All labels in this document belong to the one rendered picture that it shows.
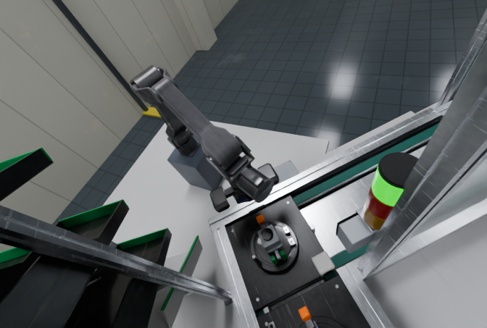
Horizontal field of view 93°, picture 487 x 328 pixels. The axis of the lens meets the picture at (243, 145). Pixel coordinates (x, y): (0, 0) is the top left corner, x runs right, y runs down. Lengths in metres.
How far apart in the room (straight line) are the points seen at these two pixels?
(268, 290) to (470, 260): 0.56
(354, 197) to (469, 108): 0.67
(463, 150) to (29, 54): 2.66
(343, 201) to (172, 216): 0.66
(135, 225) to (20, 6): 2.05
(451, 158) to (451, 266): 0.68
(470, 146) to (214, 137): 0.38
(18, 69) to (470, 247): 2.84
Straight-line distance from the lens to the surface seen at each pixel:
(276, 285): 0.73
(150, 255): 0.60
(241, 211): 0.82
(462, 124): 0.23
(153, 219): 1.09
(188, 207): 1.03
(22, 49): 2.65
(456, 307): 0.90
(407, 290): 0.87
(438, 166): 0.27
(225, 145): 0.48
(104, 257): 0.38
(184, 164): 0.88
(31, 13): 2.71
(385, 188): 0.34
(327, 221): 0.82
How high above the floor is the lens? 1.69
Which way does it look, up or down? 50 degrees down
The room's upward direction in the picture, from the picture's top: 24 degrees counter-clockwise
